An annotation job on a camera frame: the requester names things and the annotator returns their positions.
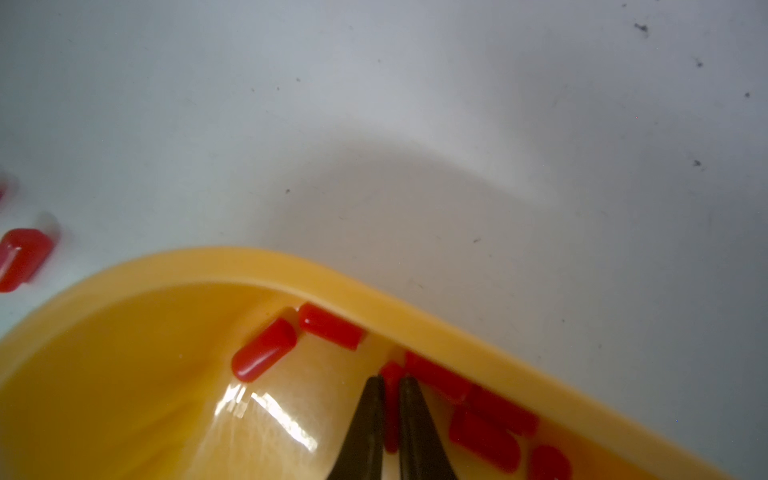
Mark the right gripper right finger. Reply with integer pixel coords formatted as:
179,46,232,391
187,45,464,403
399,376,458,480

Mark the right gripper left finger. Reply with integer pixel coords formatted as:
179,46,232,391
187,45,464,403
327,376,385,480

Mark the yellow plastic storage box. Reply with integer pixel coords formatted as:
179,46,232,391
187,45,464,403
1,248,722,479

